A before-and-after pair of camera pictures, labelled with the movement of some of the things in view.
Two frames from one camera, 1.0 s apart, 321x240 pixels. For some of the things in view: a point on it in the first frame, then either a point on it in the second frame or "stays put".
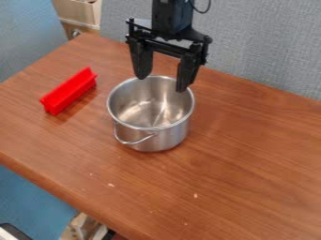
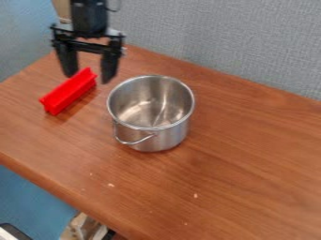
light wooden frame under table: [84, 228] stays put
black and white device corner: [9, 232] stays put
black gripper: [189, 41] → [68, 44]
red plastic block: [70, 91] stays put
